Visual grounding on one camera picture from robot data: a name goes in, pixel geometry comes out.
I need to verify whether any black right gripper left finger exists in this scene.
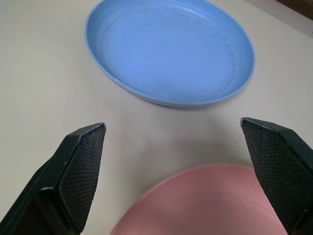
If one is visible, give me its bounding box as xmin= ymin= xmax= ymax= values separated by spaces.
xmin=0 ymin=122 xmax=107 ymax=235

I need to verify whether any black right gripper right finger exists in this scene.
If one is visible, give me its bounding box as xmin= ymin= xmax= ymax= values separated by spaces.
xmin=240 ymin=117 xmax=313 ymax=235

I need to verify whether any pink round plate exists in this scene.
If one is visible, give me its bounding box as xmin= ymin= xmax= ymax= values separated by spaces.
xmin=109 ymin=163 xmax=290 ymax=235

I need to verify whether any blue round plate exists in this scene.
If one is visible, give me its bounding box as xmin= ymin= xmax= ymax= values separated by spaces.
xmin=85 ymin=0 xmax=256 ymax=110

